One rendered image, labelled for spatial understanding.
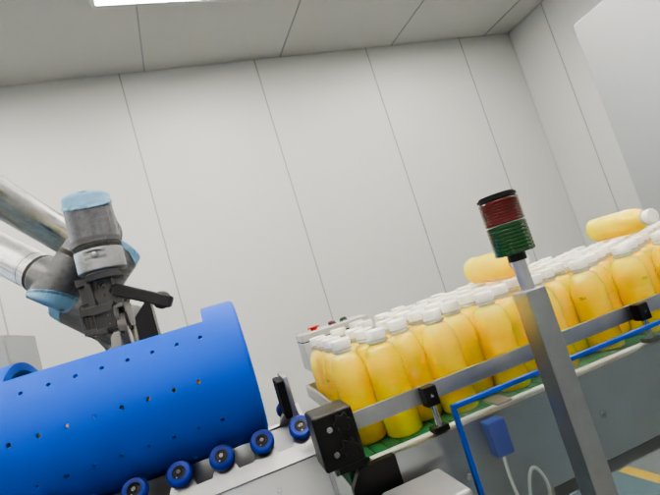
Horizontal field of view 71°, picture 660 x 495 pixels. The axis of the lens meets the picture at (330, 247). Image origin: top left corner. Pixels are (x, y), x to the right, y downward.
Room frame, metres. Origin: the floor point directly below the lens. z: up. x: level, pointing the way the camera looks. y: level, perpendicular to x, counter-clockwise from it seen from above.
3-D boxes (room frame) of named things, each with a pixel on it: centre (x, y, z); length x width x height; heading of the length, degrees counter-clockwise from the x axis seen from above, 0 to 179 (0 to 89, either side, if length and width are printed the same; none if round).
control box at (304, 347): (1.32, 0.06, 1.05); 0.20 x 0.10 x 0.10; 106
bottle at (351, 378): (0.91, 0.04, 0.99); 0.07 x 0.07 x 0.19
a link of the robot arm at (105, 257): (0.90, 0.44, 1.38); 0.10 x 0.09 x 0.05; 15
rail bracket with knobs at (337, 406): (0.81, 0.09, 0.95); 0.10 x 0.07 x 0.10; 16
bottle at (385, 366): (0.89, -0.03, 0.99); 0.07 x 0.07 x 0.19
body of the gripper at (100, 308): (0.90, 0.45, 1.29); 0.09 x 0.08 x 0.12; 105
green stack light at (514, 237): (0.75, -0.28, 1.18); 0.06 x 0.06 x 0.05
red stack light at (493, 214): (0.75, -0.28, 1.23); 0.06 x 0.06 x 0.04
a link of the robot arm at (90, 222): (0.91, 0.45, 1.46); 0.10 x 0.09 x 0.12; 21
